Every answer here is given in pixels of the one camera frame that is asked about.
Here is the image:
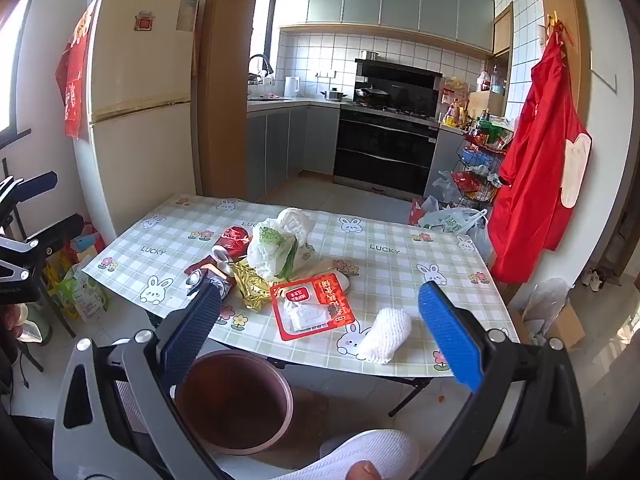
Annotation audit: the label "person's left hand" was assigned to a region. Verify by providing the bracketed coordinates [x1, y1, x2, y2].
[4, 306, 27, 341]

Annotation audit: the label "grey lower kitchen cabinets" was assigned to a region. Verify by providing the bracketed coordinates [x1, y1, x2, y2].
[246, 101, 342, 202]

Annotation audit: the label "red apron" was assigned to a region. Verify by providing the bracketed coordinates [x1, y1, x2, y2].
[487, 35, 593, 285]

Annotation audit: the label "gold foil wrapper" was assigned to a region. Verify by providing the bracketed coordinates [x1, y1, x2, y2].
[230, 260, 281, 313]

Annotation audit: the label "white foam fruit net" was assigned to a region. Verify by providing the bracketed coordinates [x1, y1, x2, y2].
[357, 307, 413, 365]

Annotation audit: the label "white green plastic bag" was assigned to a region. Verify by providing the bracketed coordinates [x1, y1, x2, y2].
[247, 207, 316, 281]

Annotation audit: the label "grey upper kitchen cabinets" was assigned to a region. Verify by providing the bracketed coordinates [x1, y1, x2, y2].
[277, 0, 496, 54]

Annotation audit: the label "black folding table legs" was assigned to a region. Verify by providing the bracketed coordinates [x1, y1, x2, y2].
[267, 357, 434, 417]

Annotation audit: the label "brown round trash bin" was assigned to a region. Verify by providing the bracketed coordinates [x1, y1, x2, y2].
[174, 350, 293, 456]

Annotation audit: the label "red hanging banner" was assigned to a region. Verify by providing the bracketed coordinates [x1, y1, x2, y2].
[56, 0, 98, 140]

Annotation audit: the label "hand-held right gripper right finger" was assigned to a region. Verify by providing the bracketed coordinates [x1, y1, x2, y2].
[415, 282, 587, 480]

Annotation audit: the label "black range hood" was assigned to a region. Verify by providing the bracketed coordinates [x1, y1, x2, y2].
[354, 58, 444, 97]

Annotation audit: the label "person's right hand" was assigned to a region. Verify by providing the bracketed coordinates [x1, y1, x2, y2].
[347, 461, 383, 480]

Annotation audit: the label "black wire storage rack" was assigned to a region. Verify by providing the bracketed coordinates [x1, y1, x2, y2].
[451, 125, 514, 207]

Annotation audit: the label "white green-print shopping bag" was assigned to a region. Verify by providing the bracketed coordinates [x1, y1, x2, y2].
[419, 207, 489, 237]

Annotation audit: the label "translucent plastic bag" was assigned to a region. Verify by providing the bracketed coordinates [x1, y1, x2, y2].
[525, 277, 572, 336]

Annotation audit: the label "pair of shoes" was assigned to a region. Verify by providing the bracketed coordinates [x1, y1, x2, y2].
[582, 267, 607, 292]

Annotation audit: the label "brown cardboard box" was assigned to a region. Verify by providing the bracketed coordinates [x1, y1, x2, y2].
[467, 91, 504, 119]

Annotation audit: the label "pale paper note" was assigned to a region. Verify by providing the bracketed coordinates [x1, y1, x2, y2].
[177, 0, 199, 32]

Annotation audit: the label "person's white trouser leg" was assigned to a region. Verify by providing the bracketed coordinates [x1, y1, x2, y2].
[280, 429, 421, 480]

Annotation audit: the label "wooden door frame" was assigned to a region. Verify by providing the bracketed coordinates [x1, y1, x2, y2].
[199, 0, 281, 202]

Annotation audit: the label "cream two-door fridge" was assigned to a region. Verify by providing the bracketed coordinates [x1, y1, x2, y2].
[74, 0, 202, 242]

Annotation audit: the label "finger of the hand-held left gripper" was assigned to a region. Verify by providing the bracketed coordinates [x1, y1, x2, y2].
[0, 213, 85, 282]
[0, 171, 59, 202]

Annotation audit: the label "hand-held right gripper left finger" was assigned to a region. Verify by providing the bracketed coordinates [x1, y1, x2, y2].
[52, 278, 223, 480]

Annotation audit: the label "black stove oven unit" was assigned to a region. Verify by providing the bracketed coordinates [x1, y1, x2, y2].
[333, 102, 441, 197]

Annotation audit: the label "grey kitchen cabinets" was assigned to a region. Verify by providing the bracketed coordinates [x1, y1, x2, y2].
[246, 101, 342, 202]
[277, 0, 496, 54]

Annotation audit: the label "red food tray package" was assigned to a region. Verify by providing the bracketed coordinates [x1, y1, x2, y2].
[270, 272, 356, 342]

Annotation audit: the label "group of condiment bottles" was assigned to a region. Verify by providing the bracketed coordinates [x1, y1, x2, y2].
[442, 99, 472, 129]

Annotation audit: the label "open cardboard box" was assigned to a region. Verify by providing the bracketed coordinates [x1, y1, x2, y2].
[522, 300, 587, 352]

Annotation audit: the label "green white snack bag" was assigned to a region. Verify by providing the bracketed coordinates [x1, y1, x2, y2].
[60, 265, 109, 322]

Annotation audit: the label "kitchen faucet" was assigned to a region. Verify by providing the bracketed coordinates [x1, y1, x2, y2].
[248, 54, 275, 84]

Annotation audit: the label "clear crumpled plastic bag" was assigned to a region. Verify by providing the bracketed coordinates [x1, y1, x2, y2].
[432, 170, 467, 204]

